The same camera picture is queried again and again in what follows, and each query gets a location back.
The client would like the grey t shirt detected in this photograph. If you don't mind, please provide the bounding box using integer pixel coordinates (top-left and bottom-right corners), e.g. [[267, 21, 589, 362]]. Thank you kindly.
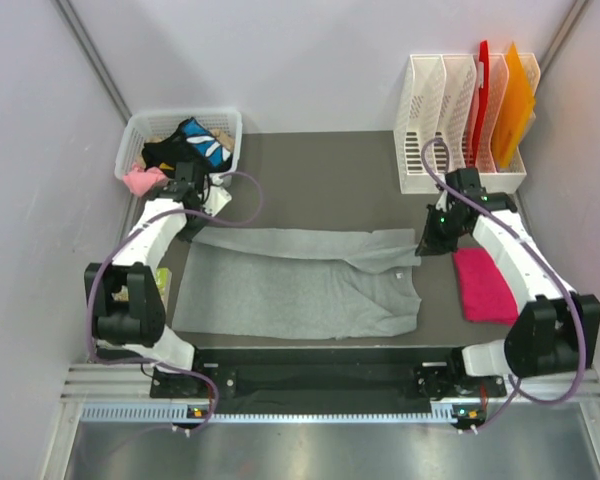
[[172, 227, 421, 340]]

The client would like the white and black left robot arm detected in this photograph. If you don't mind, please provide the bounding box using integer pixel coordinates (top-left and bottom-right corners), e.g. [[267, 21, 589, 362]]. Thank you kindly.
[[84, 162, 224, 397]]

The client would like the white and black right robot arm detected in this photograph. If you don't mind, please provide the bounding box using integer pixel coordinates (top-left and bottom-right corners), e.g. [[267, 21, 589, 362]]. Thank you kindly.
[[416, 168, 600, 396]]

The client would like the light pink t shirt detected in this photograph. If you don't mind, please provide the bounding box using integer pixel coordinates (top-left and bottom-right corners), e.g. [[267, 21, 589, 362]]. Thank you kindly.
[[122, 165, 168, 197]]

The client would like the black and blue t shirt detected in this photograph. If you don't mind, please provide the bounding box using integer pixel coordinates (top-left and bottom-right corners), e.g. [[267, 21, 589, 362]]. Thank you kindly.
[[141, 117, 233, 178]]

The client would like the folded magenta t shirt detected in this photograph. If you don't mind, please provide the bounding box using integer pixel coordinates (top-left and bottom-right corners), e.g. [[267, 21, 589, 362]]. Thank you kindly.
[[452, 247, 518, 326]]

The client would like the green children's book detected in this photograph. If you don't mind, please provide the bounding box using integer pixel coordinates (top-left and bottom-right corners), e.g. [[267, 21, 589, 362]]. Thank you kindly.
[[154, 267, 172, 309]]

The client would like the white plastic laundry basket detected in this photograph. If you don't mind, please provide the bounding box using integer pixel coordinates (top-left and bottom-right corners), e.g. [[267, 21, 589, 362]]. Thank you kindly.
[[114, 107, 243, 186]]

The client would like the white file organiser rack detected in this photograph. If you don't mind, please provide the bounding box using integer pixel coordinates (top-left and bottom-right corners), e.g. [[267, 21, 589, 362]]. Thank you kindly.
[[393, 54, 527, 194]]

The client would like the orange plastic folder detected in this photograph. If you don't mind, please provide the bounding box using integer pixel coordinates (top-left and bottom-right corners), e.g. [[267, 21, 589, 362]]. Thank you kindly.
[[491, 42, 541, 170]]

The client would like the red plastic folder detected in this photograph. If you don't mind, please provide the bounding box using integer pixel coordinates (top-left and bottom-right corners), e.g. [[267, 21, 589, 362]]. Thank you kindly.
[[470, 40, 490, 167]]

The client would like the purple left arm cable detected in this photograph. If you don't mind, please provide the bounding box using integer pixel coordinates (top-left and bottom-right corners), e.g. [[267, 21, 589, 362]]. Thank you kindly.
[[87, 170, 265, 435]]

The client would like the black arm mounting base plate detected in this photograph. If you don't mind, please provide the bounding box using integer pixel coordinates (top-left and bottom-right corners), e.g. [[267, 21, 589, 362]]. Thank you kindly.
[[148, 347, 511, 416]]

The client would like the aluminium frame rail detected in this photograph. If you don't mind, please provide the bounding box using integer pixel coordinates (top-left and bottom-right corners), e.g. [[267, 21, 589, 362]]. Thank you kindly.
[[59, 362, 600, 426]]

